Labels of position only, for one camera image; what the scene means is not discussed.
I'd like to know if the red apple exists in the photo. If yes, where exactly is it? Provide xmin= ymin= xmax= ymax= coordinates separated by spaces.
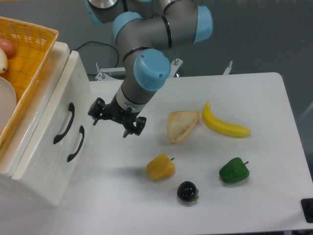
xmin=0 ymin=38 xmax=16 ymax=58

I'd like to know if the white plate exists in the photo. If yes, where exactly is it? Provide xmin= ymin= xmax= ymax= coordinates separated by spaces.
xmin=0 ymin=77 xmax=17 ymax=132

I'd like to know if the black cable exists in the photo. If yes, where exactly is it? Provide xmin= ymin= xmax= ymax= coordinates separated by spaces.
xmin=72 ymin=41 xmax=119 ymax=75

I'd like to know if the toast bread slice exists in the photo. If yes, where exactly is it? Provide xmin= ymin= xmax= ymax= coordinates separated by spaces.
xmin=167 ymin=111 xmax=200 ymax=143

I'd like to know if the yellow woven basket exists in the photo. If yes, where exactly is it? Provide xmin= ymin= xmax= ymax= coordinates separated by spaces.
xmin=0 ymin=16 xmax=59 ymax=145

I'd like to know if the yellow bell pepper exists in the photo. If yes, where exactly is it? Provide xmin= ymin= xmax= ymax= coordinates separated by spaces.
xmin=146 ymin=154 xmax=176 ymax=181

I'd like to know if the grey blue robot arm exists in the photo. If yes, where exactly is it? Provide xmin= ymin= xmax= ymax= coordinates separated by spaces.
xmin=85 ymin=0 xmax=213 ymax=135

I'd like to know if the green bell pepper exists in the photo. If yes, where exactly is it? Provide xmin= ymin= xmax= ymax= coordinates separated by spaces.
xmin=219 ymin=157 xmax=250 ymax=184

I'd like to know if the white metal bracket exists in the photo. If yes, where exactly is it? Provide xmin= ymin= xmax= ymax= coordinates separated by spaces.
xmin=94 ymin=58 xmax=233 ymax=81

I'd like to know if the yellow banana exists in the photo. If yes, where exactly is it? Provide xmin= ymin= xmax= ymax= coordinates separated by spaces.
xmin=202 ymin=101 xmax=251 ymax=138

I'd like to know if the white drawer cabinet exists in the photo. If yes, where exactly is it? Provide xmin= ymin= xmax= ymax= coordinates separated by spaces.
xmin=0 ymin=42 xmax=93 ymax=206

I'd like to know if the black device at edge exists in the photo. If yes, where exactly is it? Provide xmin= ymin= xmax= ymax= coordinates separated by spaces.
xmin=300 ymin=198 xmax=313 ymax=223

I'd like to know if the dark purple eggplant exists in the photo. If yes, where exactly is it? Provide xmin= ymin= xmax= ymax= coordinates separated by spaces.
xmin=177 ymin=181 xmax=199 ymax=203

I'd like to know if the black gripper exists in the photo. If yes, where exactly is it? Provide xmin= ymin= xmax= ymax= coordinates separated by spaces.
xmin=88 ymin=97 xmax=147 ymax=138

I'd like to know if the pale yellow pear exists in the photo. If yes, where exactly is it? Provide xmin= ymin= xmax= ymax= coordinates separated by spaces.
xmin=0 ymin=49 xmax=9 ymax=73

